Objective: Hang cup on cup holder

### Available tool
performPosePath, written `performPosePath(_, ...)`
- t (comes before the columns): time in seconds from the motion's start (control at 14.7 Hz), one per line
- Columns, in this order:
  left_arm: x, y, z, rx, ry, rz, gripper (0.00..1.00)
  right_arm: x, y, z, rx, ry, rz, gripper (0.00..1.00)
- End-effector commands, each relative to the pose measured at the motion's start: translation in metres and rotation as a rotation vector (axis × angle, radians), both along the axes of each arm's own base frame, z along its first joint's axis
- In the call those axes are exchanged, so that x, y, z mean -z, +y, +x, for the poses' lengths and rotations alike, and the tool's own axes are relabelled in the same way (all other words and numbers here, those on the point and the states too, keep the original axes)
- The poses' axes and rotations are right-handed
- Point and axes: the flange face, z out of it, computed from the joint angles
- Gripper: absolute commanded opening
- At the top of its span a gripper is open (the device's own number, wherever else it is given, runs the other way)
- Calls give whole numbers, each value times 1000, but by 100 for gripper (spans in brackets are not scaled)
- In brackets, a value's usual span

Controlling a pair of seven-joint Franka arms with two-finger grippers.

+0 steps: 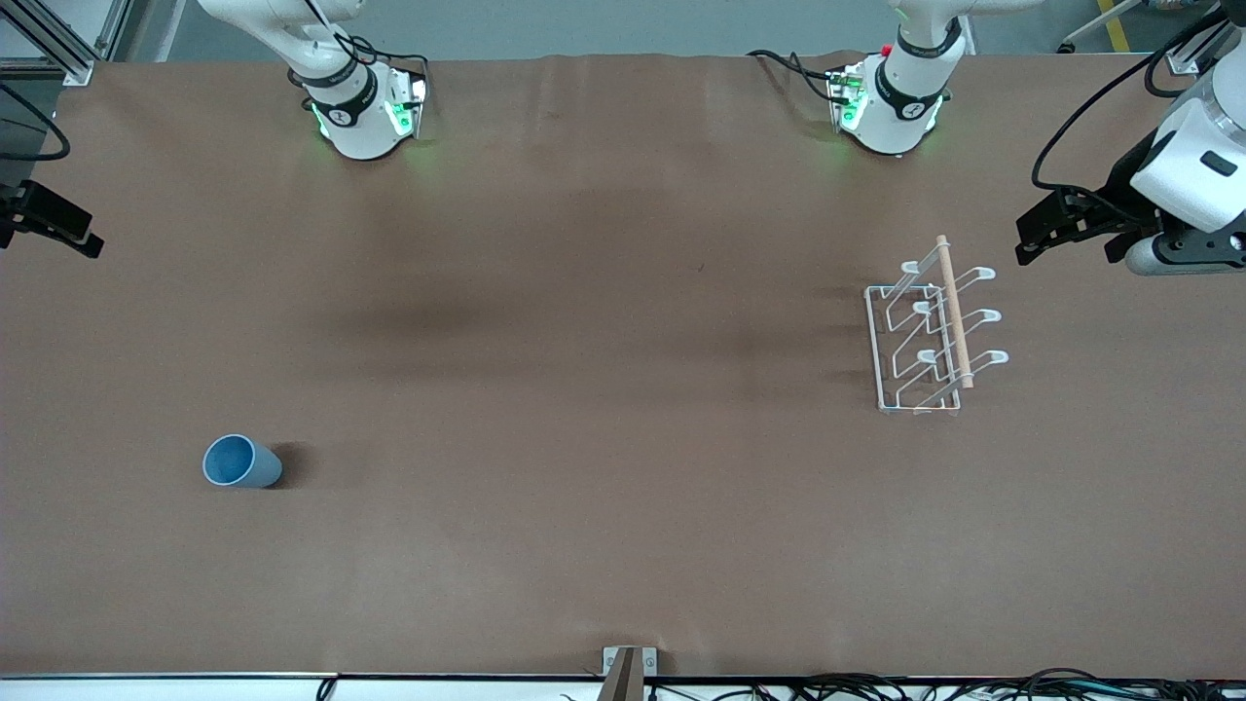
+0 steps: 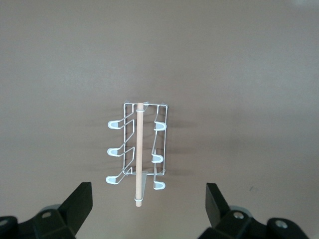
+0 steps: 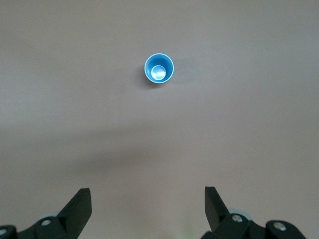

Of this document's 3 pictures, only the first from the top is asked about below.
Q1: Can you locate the black base cable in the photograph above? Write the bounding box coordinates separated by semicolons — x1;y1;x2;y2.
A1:
341;34;431;84
748;49;840;103

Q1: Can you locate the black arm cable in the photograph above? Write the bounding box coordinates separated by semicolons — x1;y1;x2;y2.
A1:
0;83;72;163
1030;5;1229;201

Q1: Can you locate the aluminium frame profile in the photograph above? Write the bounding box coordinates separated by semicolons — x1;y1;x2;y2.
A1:
1166;0;1246;77
0;0;132;87

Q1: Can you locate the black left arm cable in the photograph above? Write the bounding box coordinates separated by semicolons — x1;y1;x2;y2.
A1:
1030;5;1229;201

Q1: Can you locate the white table edge rail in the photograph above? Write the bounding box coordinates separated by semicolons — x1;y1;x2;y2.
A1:
0;672;1246;701

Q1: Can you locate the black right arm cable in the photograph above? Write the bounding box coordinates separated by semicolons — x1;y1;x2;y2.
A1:
0;83;72;163

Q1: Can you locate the blue plastic cup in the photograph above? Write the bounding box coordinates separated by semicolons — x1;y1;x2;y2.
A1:
202;434;283;490

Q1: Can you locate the black cable bundle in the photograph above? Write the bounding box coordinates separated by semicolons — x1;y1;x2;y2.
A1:
642;667;1246;701

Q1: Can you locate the brown table cover sheet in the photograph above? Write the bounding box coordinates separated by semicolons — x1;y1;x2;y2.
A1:
0;51;1246;680

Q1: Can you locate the white stand leg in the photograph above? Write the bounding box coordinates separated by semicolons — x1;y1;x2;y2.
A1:
1059;0;1142;55

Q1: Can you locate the brown mount post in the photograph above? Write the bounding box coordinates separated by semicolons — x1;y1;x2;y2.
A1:
605;647;645;701

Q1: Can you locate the grey metal mount bracket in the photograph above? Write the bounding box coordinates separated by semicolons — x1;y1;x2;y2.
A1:
602;646;659;701

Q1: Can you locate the white wire cup holder rack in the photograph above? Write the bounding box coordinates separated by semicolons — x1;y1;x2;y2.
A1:
864;234;1010;418

